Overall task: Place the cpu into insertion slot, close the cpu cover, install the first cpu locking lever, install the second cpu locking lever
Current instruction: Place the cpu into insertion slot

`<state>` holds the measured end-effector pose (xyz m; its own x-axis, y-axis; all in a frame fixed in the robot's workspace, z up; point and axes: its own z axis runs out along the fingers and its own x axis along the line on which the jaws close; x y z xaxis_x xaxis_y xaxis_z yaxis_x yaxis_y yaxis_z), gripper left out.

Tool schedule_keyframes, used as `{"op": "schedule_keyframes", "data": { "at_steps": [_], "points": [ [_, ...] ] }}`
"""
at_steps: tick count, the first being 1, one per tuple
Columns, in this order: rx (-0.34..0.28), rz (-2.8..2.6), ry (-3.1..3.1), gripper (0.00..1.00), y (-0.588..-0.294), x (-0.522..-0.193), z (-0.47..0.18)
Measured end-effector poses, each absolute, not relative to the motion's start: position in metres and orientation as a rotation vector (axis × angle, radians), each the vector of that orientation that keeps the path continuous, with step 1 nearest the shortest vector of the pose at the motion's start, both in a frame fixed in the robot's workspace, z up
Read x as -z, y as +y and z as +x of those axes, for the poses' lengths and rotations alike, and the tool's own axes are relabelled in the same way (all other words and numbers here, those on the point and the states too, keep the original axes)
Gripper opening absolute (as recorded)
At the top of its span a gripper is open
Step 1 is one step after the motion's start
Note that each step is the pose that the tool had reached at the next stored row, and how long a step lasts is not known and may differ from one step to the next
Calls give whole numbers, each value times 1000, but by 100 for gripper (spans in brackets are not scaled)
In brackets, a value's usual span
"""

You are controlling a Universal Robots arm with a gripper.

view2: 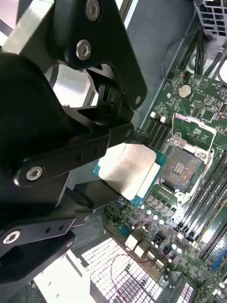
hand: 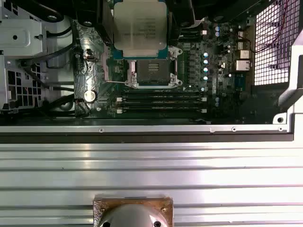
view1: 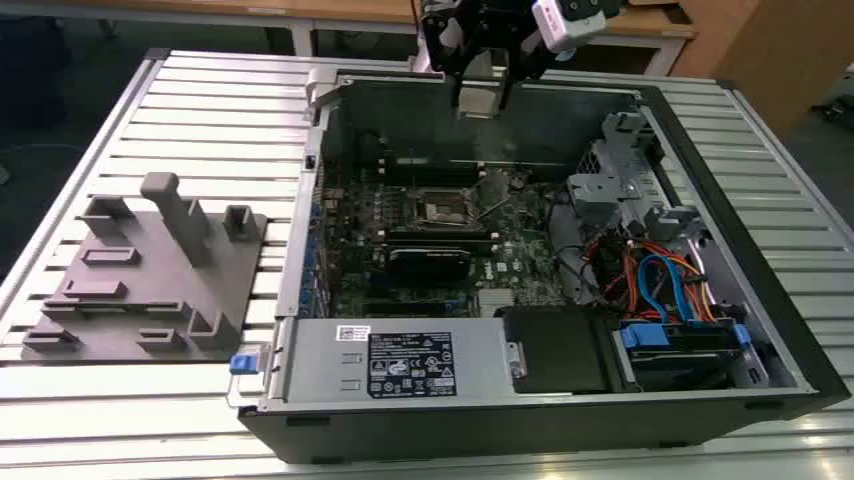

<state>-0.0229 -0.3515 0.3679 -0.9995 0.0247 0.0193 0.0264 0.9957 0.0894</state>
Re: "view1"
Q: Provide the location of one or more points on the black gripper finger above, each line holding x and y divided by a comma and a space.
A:
434, 45
509, 85

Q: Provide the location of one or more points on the silver CPU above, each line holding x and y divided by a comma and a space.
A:
481, 100

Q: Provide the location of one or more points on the CPU socket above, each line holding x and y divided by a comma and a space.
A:
440, 207

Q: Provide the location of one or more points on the black expansion slot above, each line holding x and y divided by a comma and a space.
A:
400, 309

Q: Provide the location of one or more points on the grey case latch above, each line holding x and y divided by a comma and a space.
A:
319, 85

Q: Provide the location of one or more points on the wooden top desk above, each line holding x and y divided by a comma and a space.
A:
200, 7
654, 27

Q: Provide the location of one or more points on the silver metal drive cage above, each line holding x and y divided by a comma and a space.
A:
601, 195

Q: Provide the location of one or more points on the green motherboard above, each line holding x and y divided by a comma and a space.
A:
527, 250

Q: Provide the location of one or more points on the black graphics card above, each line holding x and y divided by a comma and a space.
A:
430, 267

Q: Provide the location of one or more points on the wooden cabinet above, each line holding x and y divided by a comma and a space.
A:
767, 50

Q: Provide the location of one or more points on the silver finned heat sink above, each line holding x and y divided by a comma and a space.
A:
497, 297

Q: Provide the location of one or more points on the dark wheeled equipment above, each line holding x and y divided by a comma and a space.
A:
837, 107

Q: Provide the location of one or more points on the black drive shroud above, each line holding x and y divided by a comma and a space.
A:
561, 350

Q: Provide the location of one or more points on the hard disk in blue carrier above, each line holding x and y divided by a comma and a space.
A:
643, 336

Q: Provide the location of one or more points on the dark chair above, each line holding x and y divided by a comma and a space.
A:
33, 75

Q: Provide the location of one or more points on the blue plastic clip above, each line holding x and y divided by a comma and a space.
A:
741, 335

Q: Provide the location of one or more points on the silver power supply unit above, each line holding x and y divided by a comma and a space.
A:
320, 360

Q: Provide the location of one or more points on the grey parts rack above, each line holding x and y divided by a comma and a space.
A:
167, 310

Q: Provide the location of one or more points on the blue case latch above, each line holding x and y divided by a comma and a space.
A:
242, 364

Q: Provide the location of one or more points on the black PC case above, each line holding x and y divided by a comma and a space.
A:
467, 435

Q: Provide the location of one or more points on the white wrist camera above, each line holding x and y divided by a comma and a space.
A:
567, 25

